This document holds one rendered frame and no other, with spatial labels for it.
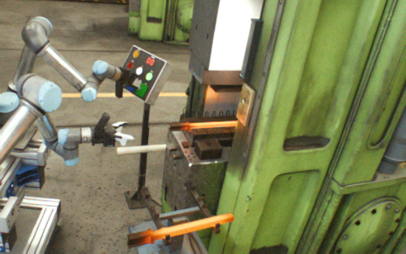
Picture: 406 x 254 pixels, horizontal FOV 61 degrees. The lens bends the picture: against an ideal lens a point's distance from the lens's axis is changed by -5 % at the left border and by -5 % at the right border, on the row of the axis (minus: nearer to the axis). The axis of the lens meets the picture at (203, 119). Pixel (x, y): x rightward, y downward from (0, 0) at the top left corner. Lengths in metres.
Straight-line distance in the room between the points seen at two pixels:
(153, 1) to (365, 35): 5.32
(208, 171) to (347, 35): 0.92
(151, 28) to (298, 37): 5.41
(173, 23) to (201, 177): 4.96
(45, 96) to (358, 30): 1.30
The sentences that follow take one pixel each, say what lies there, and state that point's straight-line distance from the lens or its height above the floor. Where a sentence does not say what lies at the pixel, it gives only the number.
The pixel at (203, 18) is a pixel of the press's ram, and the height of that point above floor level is 1.57.
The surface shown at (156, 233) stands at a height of 0.93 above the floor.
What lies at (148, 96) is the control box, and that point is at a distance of 2.19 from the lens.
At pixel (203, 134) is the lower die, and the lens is 1.88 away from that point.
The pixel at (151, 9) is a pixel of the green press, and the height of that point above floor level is 0.58.
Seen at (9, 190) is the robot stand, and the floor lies 0.66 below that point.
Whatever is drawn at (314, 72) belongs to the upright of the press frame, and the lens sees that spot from 1.57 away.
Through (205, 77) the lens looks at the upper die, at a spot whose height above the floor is 1.31.
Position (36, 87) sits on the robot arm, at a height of 1.29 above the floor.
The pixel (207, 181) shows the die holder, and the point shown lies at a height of 0.80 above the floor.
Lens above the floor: 1.93
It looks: 28 degrees down
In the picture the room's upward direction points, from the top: 10 degrees clockwise
